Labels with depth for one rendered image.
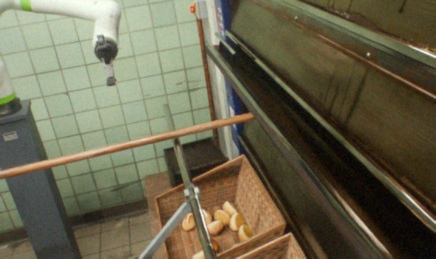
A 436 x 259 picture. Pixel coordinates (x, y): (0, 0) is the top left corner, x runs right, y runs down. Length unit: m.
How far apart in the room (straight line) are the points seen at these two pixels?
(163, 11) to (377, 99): 2.03
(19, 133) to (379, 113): 1.75
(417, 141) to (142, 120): 2.36
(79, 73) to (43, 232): 0.98
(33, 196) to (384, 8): 2.00
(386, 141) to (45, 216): 1.95
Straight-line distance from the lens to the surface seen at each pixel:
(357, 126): 0.97
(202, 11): 2.46
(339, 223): 0.83
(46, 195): 2.42
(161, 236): 1.44
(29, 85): 2.93
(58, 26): 2.80
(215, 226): 2.05
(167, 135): 1.65
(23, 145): 2.29
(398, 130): 0.86
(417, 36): 0.73
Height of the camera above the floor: 1.95
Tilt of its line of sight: 25 degrees down
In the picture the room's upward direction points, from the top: 8 degrees counter-clockwise
